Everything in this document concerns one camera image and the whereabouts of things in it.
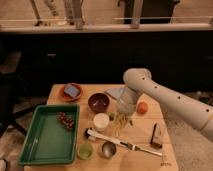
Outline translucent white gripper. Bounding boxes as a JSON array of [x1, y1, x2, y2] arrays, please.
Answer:
[[116, 86, 142, 116]]

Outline yellow banana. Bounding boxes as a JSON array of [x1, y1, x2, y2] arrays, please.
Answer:
[[114, 113, 132, 131]]

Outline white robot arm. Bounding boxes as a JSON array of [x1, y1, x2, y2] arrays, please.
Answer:
[[117, 68, 213, 142]]

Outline white plastic cup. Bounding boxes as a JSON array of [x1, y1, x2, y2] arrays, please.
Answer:
[[93, 113, 109, 132]]

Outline metal cup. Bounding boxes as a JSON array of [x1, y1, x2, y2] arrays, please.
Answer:
[[101, 141, 117, 158]]

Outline green plastic cup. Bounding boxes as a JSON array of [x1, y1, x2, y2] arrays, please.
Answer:
[[77, 143, 93, 160]]

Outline grey blue cloth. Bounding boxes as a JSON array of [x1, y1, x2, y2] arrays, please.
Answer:
[[105, 87, 123, 100]]

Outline orange tomato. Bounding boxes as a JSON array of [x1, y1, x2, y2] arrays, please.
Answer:
[[136, 102, 148, 114]]

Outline green chili pepper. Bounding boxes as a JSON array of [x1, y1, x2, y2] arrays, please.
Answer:
[[109, 113, 115, 121]]

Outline dark red bowl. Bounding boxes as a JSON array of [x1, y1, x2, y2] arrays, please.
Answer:
[[88, 93, 110, 113]]

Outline black and tan brush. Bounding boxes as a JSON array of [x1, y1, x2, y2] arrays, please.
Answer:
[[150, 123, 163, 149]]

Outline blue sponge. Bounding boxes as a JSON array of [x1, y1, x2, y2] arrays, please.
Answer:
[[64, 85, 79, 98]]

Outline red grape bunch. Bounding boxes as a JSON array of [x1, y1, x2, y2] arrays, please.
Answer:
[[58, 112, 74, 130]]

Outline green plastic tray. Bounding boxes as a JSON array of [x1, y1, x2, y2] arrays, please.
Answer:
[[19, 104, 80, 166]]

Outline black chair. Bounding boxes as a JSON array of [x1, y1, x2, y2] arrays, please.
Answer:
[[0, 41, 37, 138]]

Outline white handled knife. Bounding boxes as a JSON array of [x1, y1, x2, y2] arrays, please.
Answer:
[[85, 128, 163, 157]]

